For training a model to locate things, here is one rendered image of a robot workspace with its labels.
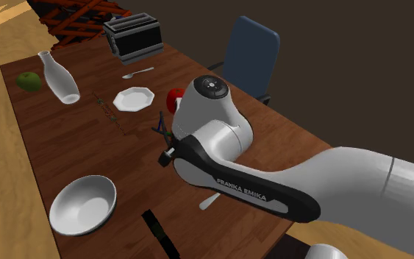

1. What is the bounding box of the silver spoon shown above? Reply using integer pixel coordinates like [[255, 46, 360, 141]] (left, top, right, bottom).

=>
[[121, 66, 156, 80]]

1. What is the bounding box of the blue office chair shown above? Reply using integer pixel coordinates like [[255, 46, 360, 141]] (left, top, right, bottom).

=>
[[206, 15, 282, 106]]

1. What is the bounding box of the white bottle vase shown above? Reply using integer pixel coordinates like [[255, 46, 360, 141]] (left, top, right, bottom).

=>
[[37, 50, 82, 105]]

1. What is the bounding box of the long black flat object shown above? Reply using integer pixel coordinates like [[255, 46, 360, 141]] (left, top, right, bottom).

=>
[[140, 209, 182, 259]]

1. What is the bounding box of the red wooden lattice rack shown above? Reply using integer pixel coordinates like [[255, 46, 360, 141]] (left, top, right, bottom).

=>
[[29, 0, 133, 51]]

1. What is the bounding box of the thin dark skewer stick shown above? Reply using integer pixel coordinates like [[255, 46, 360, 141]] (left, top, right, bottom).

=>
[[91, 92, 126, 137]]

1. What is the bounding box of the brown wooden table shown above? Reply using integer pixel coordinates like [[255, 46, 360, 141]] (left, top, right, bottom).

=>
[[0, 35, 333, 259]]

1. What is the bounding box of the white bowl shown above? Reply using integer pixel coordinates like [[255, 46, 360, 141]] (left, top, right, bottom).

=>
[[49, 174, 118, 237]]

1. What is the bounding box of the black silver toaster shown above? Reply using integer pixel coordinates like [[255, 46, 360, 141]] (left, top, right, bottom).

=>
[[101, 12, 165, 66]]

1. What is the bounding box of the white utensil handle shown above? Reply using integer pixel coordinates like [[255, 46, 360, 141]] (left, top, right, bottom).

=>
[[198, 192, 221, 211]]

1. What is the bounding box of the white octagonal plate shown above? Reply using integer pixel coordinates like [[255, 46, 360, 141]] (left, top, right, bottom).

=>
[[113, 86, 156, 113]]

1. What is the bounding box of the red apple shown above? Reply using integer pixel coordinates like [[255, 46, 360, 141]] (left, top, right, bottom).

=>
[[165, 88, 186, 116]]

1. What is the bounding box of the green apple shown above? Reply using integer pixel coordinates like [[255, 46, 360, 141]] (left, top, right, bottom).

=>
[[15, 71, 43, 93]]

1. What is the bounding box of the thin multicoloured wire object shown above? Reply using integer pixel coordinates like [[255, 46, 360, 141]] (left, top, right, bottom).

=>
[[151, 110, 174, 139]]

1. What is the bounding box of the small black white object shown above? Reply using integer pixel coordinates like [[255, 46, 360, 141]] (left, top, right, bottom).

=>
[[157, 146, 176, 168]]

